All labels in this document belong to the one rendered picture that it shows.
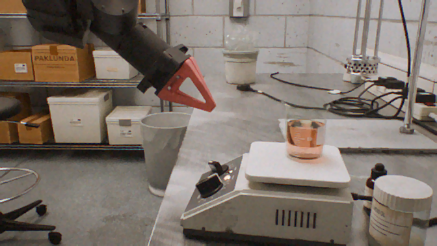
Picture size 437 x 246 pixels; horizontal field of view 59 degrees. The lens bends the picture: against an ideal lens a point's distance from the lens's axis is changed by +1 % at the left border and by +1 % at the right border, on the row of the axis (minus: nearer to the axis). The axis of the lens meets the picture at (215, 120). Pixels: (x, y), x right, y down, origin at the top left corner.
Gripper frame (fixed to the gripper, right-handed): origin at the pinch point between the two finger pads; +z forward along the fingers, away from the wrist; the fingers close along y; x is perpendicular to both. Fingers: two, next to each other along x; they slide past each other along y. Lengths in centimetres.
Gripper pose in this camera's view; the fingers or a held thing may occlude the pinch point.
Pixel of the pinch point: (209, 105)
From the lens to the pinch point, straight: 55.1
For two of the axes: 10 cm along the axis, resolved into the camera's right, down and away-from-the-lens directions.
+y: 1.6, -3.0, 9.4
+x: -6.3, 7.0, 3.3
